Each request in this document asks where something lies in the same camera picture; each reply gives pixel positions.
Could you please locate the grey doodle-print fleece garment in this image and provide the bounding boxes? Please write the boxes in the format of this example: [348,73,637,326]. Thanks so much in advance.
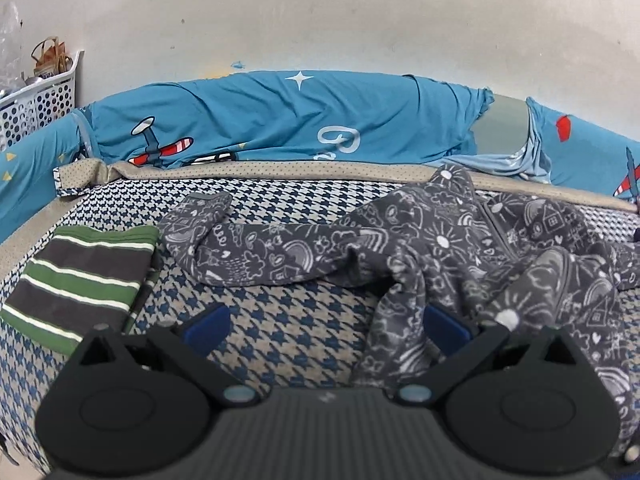
[157,165,640,441]

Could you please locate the clear plastic bag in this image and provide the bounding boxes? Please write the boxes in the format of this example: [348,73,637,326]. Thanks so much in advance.
[0,0,31,96]

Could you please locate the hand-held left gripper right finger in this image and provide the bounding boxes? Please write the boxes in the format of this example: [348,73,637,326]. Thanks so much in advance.
[395,305,581,408]

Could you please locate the blue cushion yellow triangles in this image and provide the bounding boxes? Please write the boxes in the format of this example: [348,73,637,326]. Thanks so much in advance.
[0,115,88,246]

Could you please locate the white perforated plastic basket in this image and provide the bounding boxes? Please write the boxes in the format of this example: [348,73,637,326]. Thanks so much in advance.
[0,50,86,148]

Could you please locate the brown paper bag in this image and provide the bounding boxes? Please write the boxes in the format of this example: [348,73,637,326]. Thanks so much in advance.
[31,37,73,78]

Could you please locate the green grey striped folded garment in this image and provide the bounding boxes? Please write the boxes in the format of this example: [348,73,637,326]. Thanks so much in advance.
[0,225,163,356]

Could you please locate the grey foam pad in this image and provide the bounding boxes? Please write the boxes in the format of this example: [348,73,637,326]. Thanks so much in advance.
[472,92,533,156]

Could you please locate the light blue cloth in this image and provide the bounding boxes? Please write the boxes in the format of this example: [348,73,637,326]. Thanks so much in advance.
[440,130,553,183]

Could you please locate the blue beige houndstooth mat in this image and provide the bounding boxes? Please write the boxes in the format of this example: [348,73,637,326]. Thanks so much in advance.
[0,157,640,466]

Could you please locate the long blue airplane-print cushion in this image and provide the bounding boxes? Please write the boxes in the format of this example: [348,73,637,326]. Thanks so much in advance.
[75,70,496,168]

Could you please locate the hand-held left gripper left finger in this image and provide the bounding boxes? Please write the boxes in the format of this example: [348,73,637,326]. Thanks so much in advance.
[75,302,261,408]

